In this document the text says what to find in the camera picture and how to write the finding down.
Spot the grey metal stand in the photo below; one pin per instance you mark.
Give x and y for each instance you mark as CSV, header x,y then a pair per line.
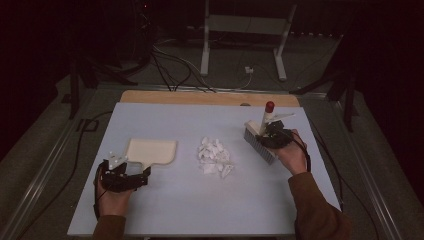
x,y
204,50

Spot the white plug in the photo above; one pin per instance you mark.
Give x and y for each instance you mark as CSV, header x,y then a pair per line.
x,y
248,69

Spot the pile of paper scraps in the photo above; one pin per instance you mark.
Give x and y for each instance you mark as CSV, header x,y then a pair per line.
x,y
213,156

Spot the cream plastic dustpan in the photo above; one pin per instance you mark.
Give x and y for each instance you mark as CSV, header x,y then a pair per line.
x,y
153,151

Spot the cream hand brush grey bristles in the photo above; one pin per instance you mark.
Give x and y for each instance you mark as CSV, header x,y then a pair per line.
x,y
256,146

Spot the person's left hand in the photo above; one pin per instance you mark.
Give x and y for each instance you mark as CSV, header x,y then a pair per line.
x,y
113,203

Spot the person's right hand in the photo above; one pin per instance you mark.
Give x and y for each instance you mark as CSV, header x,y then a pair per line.
x,y
293,156

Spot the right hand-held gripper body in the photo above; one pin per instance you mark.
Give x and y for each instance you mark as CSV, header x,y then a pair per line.
x,y
276,141

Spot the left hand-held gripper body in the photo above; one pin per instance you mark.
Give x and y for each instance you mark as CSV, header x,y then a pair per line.
x,y
120,181

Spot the black stand legs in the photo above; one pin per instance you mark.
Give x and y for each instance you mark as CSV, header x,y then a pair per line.
x,y
74,93
349,103

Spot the pale blue table mat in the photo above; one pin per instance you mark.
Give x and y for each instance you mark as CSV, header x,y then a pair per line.
x,y
200,206

